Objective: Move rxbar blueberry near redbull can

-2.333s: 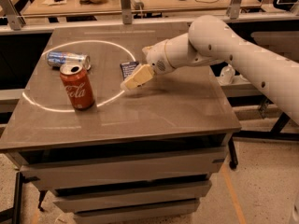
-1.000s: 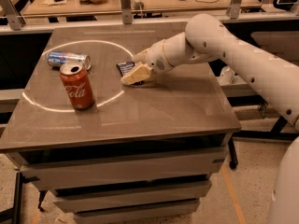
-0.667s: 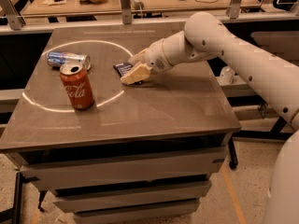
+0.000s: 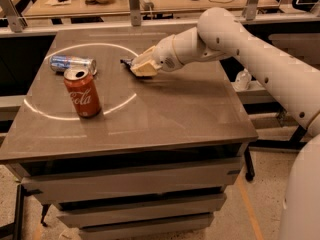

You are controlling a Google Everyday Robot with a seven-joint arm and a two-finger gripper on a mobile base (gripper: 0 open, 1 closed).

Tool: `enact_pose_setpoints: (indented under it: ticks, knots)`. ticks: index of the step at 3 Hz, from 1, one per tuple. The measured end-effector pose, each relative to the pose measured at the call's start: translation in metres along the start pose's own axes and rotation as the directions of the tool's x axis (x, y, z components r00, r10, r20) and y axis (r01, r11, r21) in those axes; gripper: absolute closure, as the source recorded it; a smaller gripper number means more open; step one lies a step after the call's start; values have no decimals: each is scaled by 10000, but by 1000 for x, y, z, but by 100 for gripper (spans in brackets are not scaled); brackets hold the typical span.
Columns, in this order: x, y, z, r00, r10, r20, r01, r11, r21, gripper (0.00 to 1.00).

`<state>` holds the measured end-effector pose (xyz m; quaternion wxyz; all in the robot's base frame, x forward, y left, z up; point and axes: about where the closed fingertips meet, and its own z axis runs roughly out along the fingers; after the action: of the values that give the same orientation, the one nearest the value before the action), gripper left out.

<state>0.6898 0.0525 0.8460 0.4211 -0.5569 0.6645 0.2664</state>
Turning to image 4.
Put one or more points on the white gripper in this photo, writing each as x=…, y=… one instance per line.
x=165, y=55

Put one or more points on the dark blue rxbar wrapper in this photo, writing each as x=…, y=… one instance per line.
x=127, y=62

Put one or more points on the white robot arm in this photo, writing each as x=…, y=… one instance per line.
x=291, y=82

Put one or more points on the red coca-cola can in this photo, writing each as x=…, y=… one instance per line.
x=82, y=91

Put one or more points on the blue silver redbull can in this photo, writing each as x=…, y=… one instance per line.
x=60, y=63

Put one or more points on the white power strip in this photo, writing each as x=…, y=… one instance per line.
x=147, y=5

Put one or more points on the clear sanitizer bottle left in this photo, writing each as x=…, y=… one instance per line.
x=242, y=80

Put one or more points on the grey drawer cabinet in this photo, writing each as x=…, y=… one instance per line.
x=137, y=194

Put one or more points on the grey metal post middle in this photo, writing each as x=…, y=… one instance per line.
x=135, y=13

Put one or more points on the grey metal post left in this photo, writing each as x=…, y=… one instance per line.
x=16, y=21

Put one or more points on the black metal stand frame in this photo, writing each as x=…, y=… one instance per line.
x=295, y=143

